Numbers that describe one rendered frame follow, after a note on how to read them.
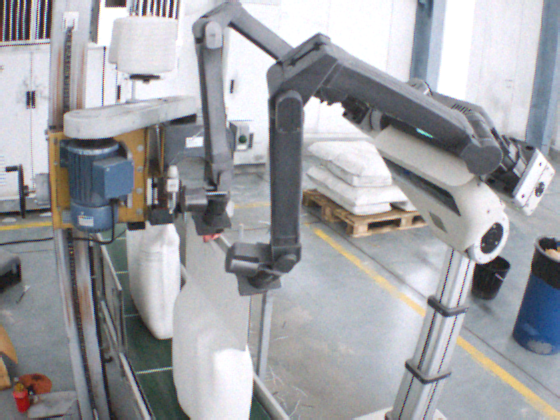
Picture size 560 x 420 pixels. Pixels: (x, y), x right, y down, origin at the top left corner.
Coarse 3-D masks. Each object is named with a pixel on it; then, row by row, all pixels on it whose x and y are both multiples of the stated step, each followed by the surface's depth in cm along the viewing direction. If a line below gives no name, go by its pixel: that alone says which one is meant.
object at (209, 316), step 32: (192, 224) 162; (192, 256) 165; (224, 256) 139; (192, 288) 164; (224, 288) 140; (192, 320) 152; (224, 320) 143; (192, 352) 149; (224, 352) 142; (192, 384) 153; (224, 384) 143; (192, 416) 159; (224, 416) 147
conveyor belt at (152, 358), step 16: (112, 256) 279; (128, 288) 249; (128, 304) 235; (128, 320) 223; (128, 336) 211; (144, 336) 213; (128, 352) 201; (144, 352) 203; (160, 352) 204; (144, 368) 193; (160, 368) 194; (144, 384) 183; (160, 384) 185; (144, 400) 186; (160, 400) 176; (176, 400) 178; (256, 400) 183; (160, 416) 168; (176, 416) 169; (256, 416) 175
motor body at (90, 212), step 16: (112, 144) 137; (80, 160) 132; (96, 160) 133; (80, 176) 134; (80, 192) 136; (96, 192) 136; (80, 208) 136; (96, 208) 137; (80, 224) 138; (96, 224) 138
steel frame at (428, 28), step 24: (432, 0) 644; (552, 0) 774; (432, 24) 640; (552, 24) 785; (432, 48) 655; (552, 48) 796; (432, 72) 669; (552, 72) 803; (552, 96) 808; (528, 120) 858; (552, 120) 830
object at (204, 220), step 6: (192, 216) 144; (198, 216) 144; (204, 216) 142; (210, 216) 141; (216, 216) 140; (222, 216) 142; (198, 222) 143; (204, 222) 143; (210, 222) 142; (216, 222) 142; (222, 222) 146; (228, 222) 146; (198, 228) 142; (204, 228) 142; (210, 228) 143; (216, 228) 144; (222, 228) 145
